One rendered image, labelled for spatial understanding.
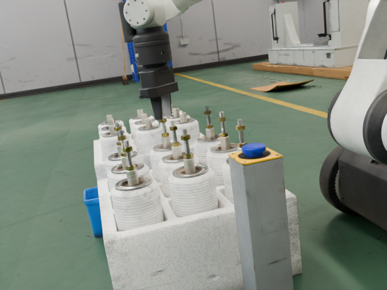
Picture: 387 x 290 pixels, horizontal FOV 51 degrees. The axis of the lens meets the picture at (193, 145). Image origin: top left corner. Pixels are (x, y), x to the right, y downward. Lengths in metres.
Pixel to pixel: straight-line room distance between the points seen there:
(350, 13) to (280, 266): 3.58
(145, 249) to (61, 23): 6.47
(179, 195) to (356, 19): 3.54
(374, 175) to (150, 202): 0.49
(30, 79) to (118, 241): 6.49
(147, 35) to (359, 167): 0.58
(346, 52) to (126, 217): 3.53
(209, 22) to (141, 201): 6.65
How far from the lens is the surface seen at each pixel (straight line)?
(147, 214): 0.80
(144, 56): 1.00
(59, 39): 7.12
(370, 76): 0.80
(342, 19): 4.12
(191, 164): 0.83
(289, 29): 5.32
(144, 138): 1.32
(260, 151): 0.67
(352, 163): 1.04
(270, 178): 0.67
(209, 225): 0.81
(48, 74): 7.15
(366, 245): 1.05
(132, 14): 0.98
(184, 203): 0.82
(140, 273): 0.82
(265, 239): 0.71
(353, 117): 0.78
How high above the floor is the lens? 0.51
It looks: 14 degrees down
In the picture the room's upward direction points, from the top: 8 degrees counter-clockwise
